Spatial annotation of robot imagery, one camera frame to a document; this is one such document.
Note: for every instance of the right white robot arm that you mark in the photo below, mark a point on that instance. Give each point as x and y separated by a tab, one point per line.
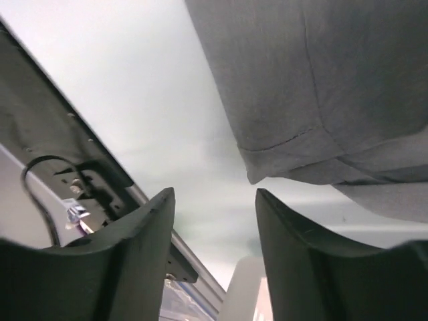
244	287

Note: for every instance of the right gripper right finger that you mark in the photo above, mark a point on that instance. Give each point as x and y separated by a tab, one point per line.
314	273

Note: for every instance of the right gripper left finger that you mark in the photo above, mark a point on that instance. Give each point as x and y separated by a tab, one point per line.
115	273

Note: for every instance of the grey long sleeve shirt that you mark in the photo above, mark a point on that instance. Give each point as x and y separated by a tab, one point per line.
326	93

